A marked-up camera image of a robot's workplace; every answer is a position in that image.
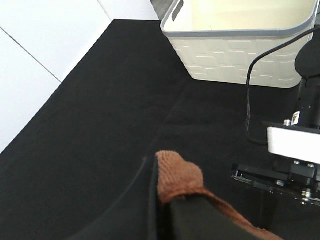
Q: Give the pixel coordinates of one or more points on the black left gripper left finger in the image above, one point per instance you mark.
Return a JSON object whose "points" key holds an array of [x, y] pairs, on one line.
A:
{"points": [[133, 216]]}

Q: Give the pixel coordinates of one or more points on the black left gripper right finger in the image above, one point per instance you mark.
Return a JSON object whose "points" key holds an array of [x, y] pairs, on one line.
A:
{"points": [[194, 218]]}

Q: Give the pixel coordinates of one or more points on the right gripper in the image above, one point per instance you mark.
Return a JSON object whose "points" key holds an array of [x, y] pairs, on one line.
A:
{"points": [[299, 176]]}

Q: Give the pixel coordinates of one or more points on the brown microfibre towel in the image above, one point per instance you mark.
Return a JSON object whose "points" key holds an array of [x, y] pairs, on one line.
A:
{"points": [[178, 178]]}

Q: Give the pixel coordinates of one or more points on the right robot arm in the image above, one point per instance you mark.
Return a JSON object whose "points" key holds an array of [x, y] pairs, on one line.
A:
{"points": [[217, 125]]}

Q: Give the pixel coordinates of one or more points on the white plastic basket grey rim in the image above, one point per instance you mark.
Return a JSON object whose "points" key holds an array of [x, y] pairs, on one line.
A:
{"points": [[227, 40]]}

